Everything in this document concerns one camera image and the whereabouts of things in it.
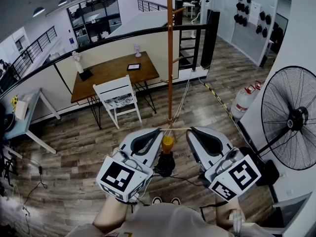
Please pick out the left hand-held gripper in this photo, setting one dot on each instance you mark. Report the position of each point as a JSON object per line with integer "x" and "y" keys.
{"x": 116, "y": 176}

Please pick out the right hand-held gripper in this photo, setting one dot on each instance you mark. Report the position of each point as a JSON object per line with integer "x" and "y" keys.
{"x": 237, "y": 176}

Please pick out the tall wooden pole stand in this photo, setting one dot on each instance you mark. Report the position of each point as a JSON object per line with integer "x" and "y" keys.
{"x": 169, "y": 58}

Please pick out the person's left forearm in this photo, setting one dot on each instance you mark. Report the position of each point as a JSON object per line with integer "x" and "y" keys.
{"x": 108, "y": 216}

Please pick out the person's right forearm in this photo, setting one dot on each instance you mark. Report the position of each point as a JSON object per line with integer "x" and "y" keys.
{"x": 223, "y": 213}

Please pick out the yellow black floor strip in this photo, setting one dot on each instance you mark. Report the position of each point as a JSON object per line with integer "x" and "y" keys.
{"x": 217, "y": 96}

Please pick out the person's left shoe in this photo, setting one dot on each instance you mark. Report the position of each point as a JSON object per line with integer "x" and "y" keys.
{"x": 157, "y": 201}

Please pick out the person's shoe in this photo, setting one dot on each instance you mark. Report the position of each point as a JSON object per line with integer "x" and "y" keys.
{"x": 157, "y": 201}
{"x": 175, "y": 201}

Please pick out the white wooden chair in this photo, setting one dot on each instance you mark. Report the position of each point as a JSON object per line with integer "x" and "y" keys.
{"x": 113, "y": 90}

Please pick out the person's right shoe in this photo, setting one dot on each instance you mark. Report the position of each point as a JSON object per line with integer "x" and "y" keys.
{"x": 175, "y": 201}

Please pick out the wooden table with black legs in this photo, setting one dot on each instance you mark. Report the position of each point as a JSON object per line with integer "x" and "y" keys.
{"x": 111, "y": 70}

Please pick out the person's beige shirt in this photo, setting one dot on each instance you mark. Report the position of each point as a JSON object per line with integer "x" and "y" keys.
{"x": 168, "y": 221}

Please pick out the black notebook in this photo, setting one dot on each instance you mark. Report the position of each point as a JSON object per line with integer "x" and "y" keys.
{"x": 86, "y": 75}

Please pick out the large black floor fan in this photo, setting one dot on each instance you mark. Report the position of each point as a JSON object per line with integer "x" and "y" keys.
{"x": 296, "y": 118}

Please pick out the black staircase steps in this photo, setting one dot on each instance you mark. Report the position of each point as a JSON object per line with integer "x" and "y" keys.
{"x": 188, "y": 51}

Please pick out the white vase with flowers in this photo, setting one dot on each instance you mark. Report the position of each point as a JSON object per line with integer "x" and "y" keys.
{"x": 79, "y": 65}

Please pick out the grey metal box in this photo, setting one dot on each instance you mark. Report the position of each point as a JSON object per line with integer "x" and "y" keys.
{"x": 291, "y": 211}

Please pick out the black curved handrail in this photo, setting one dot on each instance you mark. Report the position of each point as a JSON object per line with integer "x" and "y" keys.
{"x": 187, "y": 27}

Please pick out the light blue side table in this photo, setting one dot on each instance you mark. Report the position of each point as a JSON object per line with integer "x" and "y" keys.
{"x": 29, "y": 117}

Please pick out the white box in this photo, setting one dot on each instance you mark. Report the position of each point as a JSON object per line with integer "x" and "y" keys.
{"x": 21, "y": 110}

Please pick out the black barred balcony railing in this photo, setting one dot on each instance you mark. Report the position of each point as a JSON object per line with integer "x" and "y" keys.
{"x": 37, "y": 46}
{"x": 150, "y": 6}

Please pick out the yellow flower toy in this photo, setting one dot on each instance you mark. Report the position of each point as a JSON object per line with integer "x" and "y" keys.
{"x": 15, "y": 100}

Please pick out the black round device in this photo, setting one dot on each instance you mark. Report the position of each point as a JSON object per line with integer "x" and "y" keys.
{"x": 10, "y": 122}

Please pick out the white paper sheet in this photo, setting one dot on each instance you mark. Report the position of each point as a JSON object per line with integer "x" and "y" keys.
{"x": 254, "y": 12}

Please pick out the black framed glass partition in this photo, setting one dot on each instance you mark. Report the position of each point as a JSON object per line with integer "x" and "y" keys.
{"x": 98, "y": 11}

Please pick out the dome ceiling lamp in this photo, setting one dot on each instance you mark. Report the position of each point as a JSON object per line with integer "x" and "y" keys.
{"x": 62, "y": 2}
{"x": 38, "y": 11}

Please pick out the black picture frame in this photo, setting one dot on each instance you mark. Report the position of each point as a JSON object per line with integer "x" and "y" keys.
{"x": 133, "y": 67}

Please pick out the black stair post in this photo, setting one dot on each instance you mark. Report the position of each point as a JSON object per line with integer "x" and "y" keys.
{"x": 209, "y": 38}

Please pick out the group of black wall caps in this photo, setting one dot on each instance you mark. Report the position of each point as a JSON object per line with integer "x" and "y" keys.
{"x": 242, "y": 7}

